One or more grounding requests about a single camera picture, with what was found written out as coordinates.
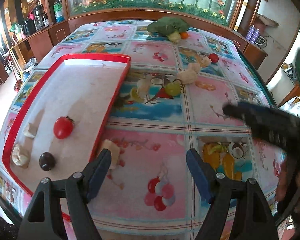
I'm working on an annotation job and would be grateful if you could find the red cherry tomato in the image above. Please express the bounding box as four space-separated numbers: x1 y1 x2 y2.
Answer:
208 53 219 63

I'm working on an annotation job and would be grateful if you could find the small beige biscuit block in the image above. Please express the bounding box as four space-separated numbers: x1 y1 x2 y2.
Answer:
188 62 201 73

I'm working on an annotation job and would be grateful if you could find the large beige biscuit block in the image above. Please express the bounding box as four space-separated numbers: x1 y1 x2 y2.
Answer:
177 69 198 85

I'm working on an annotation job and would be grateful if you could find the green grape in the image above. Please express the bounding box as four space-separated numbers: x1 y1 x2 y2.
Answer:
165 82 181 97

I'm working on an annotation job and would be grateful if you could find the white plastic bag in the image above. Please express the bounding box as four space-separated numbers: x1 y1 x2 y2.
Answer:
279 96 300 117

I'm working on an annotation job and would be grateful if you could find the dark purple grape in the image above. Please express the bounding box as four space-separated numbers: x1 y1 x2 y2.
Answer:
39 152 56 171

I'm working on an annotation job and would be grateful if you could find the beige chunk in tray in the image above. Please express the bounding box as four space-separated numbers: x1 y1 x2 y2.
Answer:
12 144 31 168
23 123 38 139

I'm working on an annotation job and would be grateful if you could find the red rimmed white tray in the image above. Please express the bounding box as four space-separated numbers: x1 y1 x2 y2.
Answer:
2 53 131 194

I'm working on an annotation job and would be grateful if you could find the purple bottle right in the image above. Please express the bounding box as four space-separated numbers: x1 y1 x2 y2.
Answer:
250 28 260 44

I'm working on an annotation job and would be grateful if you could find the purple bottle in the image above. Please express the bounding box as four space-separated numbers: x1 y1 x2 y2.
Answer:
245 25 255 41
250 28 260 44

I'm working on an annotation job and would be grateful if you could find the purple bottle left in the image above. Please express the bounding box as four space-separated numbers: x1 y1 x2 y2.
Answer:
245 25 255 41

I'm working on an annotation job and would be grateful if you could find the fruit print tablecloth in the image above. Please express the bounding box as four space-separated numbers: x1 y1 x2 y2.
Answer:
0 20 283 239

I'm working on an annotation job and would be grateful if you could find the small orange near vegetable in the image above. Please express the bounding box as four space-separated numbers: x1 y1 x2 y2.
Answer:
180 32 189 40

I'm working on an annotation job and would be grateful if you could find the green leafy vegetable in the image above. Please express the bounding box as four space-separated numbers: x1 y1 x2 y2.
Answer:
147 16 190 44

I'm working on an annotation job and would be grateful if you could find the wooden sideboard cabinet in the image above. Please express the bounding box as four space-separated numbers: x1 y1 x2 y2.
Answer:
9 21 71 66

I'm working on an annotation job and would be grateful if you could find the black thermos jug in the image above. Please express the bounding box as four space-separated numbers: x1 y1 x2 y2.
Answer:
33 4 46 30

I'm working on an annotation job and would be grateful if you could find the green water bottle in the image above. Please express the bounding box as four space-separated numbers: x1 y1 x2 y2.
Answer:
53 0 64 23

